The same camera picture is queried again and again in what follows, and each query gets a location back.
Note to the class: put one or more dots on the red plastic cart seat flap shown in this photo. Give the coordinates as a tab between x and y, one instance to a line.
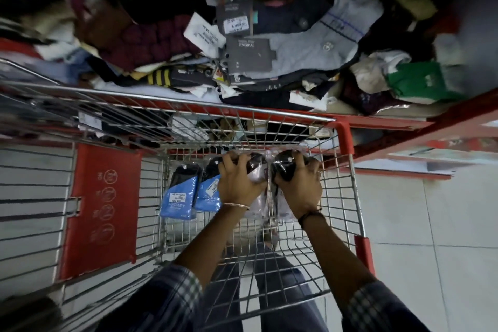
101	207

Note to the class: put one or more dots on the clear packet of dark socks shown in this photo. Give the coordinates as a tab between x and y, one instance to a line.
256	165
283	166

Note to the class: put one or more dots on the dark grey garment packet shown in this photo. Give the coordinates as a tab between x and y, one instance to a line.
235	18

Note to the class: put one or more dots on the checked shirt left sleeve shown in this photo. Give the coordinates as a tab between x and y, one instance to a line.
163	300

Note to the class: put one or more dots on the person's right hand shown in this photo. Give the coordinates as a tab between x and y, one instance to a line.
303	187

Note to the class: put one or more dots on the pile of mixed clothes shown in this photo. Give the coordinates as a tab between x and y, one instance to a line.
97	12

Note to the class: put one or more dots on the person's right forearm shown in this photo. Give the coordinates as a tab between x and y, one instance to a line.
338	256

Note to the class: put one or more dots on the person's left thumb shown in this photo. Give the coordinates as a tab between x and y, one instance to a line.
262	186

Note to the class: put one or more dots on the black thread wristband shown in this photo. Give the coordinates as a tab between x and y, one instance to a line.
311	214

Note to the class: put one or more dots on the thin gold bangle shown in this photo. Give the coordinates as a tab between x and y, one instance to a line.
235	205

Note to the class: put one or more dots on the white paper price tag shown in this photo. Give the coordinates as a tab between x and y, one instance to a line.
204	30

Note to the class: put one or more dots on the person's left hand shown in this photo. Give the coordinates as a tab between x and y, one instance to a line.
237	184

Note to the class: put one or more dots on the red metal display bin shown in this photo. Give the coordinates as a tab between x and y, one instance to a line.
447	122

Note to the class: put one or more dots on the person's left forearm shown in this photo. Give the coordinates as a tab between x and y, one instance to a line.
212	244

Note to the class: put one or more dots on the person's right thumb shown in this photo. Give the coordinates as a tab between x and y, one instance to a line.
279	181

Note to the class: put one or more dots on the blue jeans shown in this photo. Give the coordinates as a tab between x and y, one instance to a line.
276	289

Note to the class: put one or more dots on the checked shirt sleeve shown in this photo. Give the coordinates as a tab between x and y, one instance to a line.
379	310
163	300

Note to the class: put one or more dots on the checked shirt right sleeve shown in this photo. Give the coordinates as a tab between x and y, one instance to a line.
379	310

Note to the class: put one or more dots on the yellow black striped socks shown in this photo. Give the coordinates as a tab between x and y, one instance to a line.
155	77

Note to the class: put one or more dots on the green garment packet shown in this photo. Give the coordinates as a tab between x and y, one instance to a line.
422	81

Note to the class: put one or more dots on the maroon knit garment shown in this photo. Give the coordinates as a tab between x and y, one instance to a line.
151	42

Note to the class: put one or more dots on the grey card garment packet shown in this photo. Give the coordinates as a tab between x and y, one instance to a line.
249	53

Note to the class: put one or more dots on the blue sock packet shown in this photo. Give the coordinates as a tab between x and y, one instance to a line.
206	195
179	199

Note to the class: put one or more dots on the light grey folded shirt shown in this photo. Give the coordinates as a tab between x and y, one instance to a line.
311	44

